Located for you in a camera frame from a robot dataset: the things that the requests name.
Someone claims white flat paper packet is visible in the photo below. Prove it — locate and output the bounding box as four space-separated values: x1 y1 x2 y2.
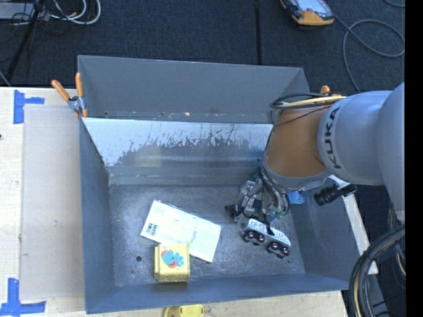
139 199 223 264

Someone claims black cylinder on white bracket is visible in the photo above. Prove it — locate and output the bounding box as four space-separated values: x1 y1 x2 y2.
313 176 359 207

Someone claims yellow cube with blue elephant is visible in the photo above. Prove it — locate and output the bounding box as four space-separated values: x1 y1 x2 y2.
153 242 191 284

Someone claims pale flat board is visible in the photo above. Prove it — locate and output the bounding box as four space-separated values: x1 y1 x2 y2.
19 104 85 302

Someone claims grey metal bin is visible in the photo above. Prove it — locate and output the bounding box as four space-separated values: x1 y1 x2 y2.
76 54 362 315

